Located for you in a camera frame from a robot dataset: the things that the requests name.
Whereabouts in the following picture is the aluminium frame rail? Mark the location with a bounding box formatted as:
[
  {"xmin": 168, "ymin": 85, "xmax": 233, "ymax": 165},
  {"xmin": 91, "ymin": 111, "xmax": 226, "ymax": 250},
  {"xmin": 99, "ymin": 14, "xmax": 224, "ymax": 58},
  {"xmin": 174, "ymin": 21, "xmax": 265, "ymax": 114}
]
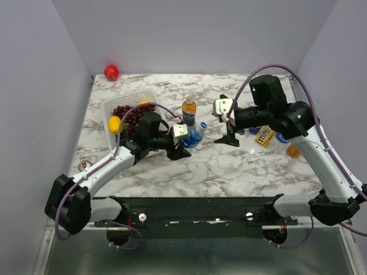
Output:
[{"xmin": 262, "ymin": 217, "xmax": 353, "ymax": 230}]

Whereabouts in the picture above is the yellow lemon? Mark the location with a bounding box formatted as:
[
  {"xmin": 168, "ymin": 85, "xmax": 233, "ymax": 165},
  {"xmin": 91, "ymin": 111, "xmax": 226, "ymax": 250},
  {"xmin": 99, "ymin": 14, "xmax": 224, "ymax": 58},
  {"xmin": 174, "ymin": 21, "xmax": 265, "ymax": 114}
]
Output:
[{"xmin": 108, "ymin": 116, "xmax": 121, "ymax": 135}]

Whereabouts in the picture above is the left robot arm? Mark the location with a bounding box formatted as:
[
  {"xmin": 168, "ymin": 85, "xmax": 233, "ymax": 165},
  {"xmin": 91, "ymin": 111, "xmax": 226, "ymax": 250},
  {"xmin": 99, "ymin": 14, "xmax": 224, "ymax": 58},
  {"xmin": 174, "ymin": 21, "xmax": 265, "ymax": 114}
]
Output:
[{"xmin": 44, "ymin": 112, "xmax": 191, "ymax": 235}]

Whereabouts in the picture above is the tall orange juice bottle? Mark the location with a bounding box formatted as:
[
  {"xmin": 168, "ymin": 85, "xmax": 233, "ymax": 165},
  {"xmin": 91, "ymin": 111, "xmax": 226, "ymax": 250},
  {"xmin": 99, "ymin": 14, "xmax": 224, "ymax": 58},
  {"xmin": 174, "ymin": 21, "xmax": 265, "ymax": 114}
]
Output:
[{"xmin": 181, "ymin": 96, "xmax": 197, "ymax": 127}]

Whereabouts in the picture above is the red apple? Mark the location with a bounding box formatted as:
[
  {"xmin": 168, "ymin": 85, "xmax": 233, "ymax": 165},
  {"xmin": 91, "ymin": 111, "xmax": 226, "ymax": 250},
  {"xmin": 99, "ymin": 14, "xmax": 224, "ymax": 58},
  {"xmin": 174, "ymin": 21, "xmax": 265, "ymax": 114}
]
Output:
[{"xmin": 104, "ymin": 65, "xmax": 119, "ymax": 81}]

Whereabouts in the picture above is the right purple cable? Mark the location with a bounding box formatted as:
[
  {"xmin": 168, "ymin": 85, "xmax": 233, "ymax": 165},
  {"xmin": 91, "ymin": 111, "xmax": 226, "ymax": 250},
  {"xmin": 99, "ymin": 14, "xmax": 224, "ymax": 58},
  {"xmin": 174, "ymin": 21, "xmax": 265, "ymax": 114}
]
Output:
[{"xmin": 228, "ymin": 63, "xmax": 367, "ymax": 249}]

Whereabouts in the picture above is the red bull can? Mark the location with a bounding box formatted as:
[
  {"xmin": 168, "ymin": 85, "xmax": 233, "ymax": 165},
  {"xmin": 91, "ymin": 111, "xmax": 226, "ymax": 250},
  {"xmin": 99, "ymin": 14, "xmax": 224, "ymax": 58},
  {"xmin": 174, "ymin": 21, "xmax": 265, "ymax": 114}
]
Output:
[
  {"xmin": 78, "ymin": 160, "xmax": 92, "ymax": 172},
  {"xmin": 248, "ymin": 128, "xmax": 260, "ymax": 135}
]

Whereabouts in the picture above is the Red Bull can right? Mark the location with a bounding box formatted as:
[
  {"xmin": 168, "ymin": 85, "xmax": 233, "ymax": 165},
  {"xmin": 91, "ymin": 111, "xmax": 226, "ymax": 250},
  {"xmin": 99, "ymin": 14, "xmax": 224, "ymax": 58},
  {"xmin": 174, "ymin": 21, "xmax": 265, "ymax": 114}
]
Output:
[{"xmin": 248, "ymin": 128, "xmax": 260, "ymax": 135}]

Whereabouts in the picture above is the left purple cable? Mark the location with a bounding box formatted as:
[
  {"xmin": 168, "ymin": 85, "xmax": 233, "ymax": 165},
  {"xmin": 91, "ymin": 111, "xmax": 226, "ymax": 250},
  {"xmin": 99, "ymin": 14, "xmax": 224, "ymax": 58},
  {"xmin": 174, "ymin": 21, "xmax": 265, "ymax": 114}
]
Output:
[{"xmin": 54, "ymin": 103, "xmax": 183, "ymax": 251}]

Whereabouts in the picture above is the blue label water bottle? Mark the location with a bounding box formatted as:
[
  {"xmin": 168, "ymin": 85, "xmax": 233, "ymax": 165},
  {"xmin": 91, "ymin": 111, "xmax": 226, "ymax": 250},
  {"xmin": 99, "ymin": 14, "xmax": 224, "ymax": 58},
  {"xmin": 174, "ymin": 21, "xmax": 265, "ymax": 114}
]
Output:
[{"xmin": 275, "ymin": 132, "xmax": 290, "ymax": 144}]

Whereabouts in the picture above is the yellow M&M's candy pack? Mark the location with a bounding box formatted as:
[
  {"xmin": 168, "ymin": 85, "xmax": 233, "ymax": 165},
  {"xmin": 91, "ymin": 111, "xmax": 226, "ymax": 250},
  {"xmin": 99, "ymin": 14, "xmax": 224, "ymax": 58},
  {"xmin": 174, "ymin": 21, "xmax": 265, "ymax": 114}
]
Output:
[{"xmin": 256, "ymin": 125, "xmax": 276, "ymax": 147}]

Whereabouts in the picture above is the purple cable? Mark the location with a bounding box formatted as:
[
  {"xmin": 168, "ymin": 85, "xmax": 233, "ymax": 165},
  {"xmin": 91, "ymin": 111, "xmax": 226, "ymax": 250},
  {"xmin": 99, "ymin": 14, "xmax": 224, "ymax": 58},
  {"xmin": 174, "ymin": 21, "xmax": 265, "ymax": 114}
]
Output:
[
  {"xmin": 54, "ymin": 103, "xmax": 183, "ymax": 251},
  {"xmin": 228, "ymin": 63, "xmax": 367, "ymax": 249}
]

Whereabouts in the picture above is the dark red grape bunch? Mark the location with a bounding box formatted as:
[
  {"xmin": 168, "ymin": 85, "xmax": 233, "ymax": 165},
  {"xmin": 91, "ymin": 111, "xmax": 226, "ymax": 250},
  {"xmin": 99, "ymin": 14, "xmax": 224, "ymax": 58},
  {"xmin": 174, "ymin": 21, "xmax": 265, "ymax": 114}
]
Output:
[{"xmin": 111, "ymin": 104, "xmax": 155, "ymax": 133}]

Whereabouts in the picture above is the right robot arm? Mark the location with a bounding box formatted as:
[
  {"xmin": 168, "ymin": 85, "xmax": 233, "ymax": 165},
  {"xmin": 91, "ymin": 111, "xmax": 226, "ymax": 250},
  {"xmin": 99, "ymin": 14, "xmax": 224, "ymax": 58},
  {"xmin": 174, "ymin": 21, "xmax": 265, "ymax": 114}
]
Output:
[{"xmin": 213, "ymin": 74, "xmax": 366, "ymax": 226}]

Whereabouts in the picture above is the white plastic basket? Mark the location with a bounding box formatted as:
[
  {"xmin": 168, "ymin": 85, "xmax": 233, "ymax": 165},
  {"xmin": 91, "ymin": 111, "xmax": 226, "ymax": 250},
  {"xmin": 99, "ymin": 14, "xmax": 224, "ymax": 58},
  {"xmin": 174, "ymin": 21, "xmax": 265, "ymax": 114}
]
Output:
[{"xmin": 101, "ymin": 89, "xmax": 159, "ymax": 151}]

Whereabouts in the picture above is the Red Bull can left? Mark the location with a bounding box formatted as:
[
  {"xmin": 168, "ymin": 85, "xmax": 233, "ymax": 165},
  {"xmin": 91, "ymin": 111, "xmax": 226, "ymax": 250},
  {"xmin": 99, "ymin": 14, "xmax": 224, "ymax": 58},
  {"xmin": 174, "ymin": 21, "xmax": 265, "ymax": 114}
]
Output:
[{"xmin": 78, "ymin": 160, "xmax": 92, "ymax": 172}]

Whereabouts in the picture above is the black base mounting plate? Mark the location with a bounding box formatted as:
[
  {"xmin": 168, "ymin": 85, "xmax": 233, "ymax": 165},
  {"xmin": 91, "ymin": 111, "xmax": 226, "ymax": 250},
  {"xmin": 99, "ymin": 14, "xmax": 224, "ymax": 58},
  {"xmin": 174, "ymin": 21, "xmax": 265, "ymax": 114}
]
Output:
[{"xmin": 94, "ymin": 196, "xmax": 299, "ymax": 240}]

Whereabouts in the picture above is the small orange juice bottle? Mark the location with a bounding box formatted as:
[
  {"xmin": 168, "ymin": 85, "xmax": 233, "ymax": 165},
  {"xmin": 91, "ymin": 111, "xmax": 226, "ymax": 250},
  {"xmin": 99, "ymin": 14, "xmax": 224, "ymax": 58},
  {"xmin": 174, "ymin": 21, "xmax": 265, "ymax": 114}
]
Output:
[{"xmin": 286, "ymin": 144, "xmax": 301, "ymax": 158}]

